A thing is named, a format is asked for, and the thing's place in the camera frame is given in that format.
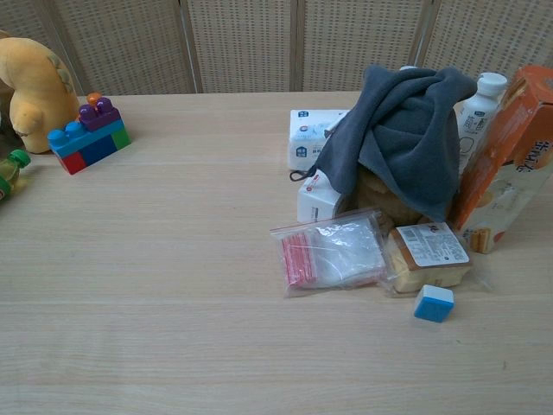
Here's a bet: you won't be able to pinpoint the dark grey cloth towel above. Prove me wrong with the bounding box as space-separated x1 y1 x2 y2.
289 65 479 225

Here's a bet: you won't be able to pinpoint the small white carton box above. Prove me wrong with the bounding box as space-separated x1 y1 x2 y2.
296 169 343 224

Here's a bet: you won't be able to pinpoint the clear zip bag pack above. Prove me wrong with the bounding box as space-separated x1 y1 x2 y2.
269 207 387 299

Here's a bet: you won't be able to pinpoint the white tissue pack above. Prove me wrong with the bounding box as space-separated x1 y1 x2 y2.
286 108 352 170

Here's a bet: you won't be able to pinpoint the brown capybara plush toy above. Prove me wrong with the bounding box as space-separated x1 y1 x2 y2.
336 166 454 235

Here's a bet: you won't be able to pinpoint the wrapped sliced bread pack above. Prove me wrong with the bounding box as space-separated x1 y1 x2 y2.
378 222 493 298

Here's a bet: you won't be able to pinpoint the woven folding screen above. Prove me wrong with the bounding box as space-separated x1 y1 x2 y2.
0 0 553 97

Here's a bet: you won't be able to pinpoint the blue and white cube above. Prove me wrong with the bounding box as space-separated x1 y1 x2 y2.
413 284 455 324

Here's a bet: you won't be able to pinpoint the colourful toy building blocks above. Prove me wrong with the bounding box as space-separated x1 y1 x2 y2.
47 92 132 176

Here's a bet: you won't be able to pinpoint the white yogurt drink bottle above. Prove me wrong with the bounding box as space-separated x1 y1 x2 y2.
456 72 508 175

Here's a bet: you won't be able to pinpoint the orange biscuit box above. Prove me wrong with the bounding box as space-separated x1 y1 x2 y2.
452 64 553 254

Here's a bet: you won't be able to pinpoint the green-capped yellow drink bottle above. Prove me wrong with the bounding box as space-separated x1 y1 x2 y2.
0 149 32 205

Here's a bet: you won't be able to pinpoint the yellow dinosaur plush toy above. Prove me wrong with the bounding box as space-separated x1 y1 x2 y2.
0 30 82 155

